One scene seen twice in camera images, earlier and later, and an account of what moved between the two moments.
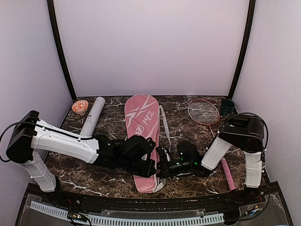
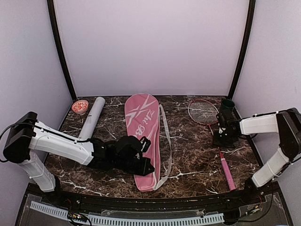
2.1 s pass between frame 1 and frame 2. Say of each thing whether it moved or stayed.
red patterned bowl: stayed
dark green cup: stayed
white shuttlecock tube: stayed
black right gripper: moved
